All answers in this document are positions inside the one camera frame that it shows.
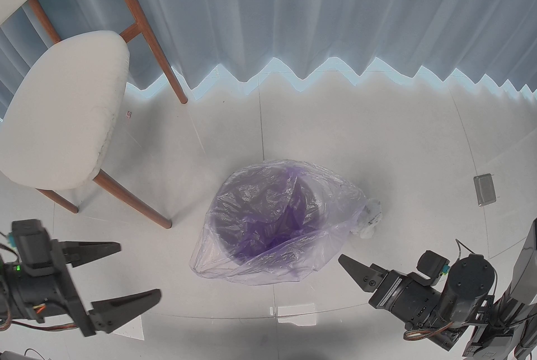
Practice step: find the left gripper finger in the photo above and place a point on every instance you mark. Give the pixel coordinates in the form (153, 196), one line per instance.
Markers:
(117, 310)
(79, 252)

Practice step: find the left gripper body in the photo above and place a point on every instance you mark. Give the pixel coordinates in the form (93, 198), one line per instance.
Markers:
(37, 291)

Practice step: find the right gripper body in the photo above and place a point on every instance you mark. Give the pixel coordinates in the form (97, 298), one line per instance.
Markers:
(411, 299)

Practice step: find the white trash bin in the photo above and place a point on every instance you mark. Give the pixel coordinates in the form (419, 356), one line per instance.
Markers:
(220, 220)

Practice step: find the crumpled white paper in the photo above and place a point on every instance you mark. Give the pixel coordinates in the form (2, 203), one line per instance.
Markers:
(371, 220)

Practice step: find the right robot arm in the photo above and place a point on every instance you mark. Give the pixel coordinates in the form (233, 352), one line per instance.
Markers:
(470, 287)

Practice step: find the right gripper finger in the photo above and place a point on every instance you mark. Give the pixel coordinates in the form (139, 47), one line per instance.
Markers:
(363, 280)
(369, 269)

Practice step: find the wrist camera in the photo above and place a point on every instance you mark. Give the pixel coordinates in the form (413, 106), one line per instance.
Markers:
(432, 264)
(31, 241)

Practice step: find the purple plastic bag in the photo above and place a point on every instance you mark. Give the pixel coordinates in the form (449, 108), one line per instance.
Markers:
(293, 199)

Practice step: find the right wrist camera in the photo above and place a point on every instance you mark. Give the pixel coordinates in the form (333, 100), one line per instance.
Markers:
(432, 264)

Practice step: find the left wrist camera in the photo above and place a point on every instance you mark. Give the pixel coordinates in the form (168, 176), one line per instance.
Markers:
(31, 241)

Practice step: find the white cushioned wooden chair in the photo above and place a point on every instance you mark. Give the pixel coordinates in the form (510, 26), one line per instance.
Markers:
(63, 106)

